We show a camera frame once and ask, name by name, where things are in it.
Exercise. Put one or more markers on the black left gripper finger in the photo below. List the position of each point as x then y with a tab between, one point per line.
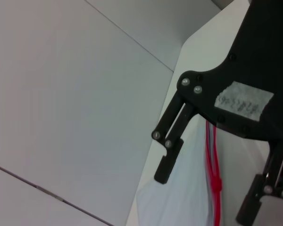
172	131
273	169

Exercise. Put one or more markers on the clear document bag red zipper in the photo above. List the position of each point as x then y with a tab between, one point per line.
179	200

